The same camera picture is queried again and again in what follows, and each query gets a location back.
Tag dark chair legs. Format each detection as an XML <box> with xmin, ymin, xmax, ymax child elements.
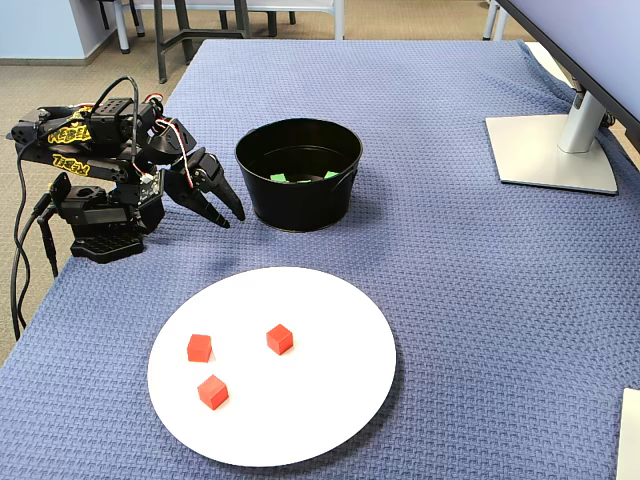
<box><xmin>218</xmin><ymin>0</ymin><xmax>297</xmax><ymax>39</ymax></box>

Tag silver monitor stand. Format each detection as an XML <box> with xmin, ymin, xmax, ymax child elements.
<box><xmin>485</xmin><ymin>74</ymin><xmax>621</xmax><ymax>196</ymax></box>

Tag computer monitor screen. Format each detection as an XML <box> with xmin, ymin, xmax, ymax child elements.
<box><xmin>492</xmin><ymin>0</ymin><xmax>640</xmax><ymax>126</ymax></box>

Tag white furniture legs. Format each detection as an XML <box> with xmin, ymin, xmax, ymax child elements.
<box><xmin>482</xmin><ymin>0</ymin><xmax>511</xmax><ymax>42</ymax></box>

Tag black usb cable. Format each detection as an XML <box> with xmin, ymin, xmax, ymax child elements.
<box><xmin>9</xmin><ymin>192</ymin><xmax>52</xmax><ymax>344</ymax></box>

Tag white round plate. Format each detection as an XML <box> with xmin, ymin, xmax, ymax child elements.
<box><xmin>146</xmin><ymin>266</ymin><xmax>398</xmax><ymax>469</ymax></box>

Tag blue woven tablecloth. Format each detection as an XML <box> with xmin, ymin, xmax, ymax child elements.
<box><xmin>0</xmin><ymin>38</ymin><xmax>640</xmax><ymax>480</ymax></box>

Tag black metal bucket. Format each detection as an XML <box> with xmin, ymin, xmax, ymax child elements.
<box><xmin>234</xmin><ymin>117</ymin><xmax>364</xmax><ymax>233</ymax></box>

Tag light grey table leg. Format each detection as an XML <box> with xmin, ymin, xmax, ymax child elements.
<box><xmin>247</xmin><ymin>0</ymin><xmax>346</xmax><ymax>41</ymax></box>

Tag thick black power cable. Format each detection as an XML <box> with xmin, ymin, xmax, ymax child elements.
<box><xmin>37</xmin><ymin>215</ymin><xmax>60</xmax><ymax>279</ymax></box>

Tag dark grey table frame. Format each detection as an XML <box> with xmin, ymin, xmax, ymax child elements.
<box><xmin>152</xmin><ymin>0</ymin><xmax>251</xmax><ymax>85</ymax></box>

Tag white flat board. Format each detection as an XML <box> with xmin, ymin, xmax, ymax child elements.
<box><xmin>615</xmin><ymin>387</ymin><xmax>640</xmax><ymax>480</ymax></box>

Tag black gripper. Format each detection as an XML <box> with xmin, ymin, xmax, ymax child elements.
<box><xmin>160</xmin><ymin>151</ymin><xmax>246</xmax><ymax>230</ymax></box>

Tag red cube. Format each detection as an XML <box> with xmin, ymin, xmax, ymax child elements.
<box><xmin>265</xmin><ymin>323</ymin><xmax>294</xmax><ymax>356</ymax></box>
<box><xmin>196</xmin><ymin>374</ymin><xmax>230</xmax><ymax>411</ymax></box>
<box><xmin>186</xmin><ymin>333</ymin><xmax>213</xmax><ymax>364</ymax></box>

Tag black controller board holder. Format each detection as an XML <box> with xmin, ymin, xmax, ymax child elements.
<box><xmin>47</xmin><ymin>172</ymin><xmax>72</xmax><ymax>207</ymax></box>

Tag light grey chair leg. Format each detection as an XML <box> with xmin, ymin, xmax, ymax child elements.
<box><xmin>114</xmin><ymin>0</ymin><xmax>132</xmax><ymax>55</ymax></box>

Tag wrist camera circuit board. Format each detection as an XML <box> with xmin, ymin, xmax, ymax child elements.
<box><xmin>135</xmin><ymin>169</ymin><xmax>165</xmax><ymax>206</ymax></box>

